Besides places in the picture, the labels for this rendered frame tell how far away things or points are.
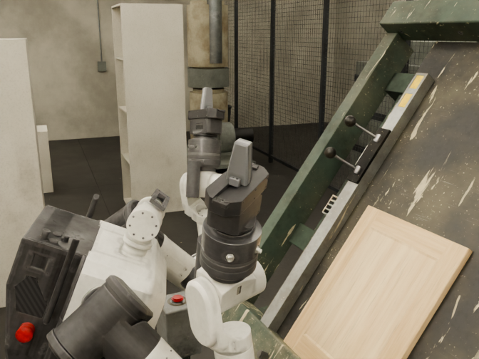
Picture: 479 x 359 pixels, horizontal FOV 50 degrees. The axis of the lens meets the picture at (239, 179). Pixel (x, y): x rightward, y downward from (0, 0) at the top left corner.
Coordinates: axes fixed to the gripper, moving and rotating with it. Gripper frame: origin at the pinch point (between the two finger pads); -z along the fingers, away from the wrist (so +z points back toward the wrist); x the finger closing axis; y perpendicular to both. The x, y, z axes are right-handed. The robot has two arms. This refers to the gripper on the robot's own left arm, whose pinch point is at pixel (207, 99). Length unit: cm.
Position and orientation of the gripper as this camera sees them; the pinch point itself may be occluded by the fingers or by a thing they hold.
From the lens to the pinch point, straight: 140.2
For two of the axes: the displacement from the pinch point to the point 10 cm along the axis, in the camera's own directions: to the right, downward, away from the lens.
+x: 6.5, 0.3, -7.6
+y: -7.6, -0.4, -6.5
